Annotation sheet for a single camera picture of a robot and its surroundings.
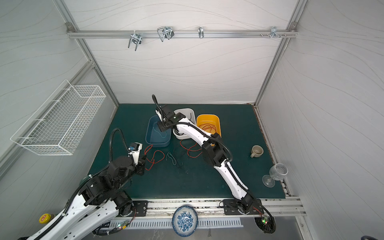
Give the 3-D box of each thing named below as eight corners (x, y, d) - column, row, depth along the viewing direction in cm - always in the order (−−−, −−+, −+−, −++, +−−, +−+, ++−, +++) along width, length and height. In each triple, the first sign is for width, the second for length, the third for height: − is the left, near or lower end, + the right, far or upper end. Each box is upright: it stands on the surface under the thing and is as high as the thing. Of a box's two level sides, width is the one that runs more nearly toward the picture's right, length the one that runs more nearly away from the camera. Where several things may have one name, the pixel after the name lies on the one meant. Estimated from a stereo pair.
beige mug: (250, 158, 93) (252, 154, 89) (248, 148, 97) (250, 145, 93) (262, 158, 93) (265, 154, 89) (259, 148, 97) (262, 145, 93)
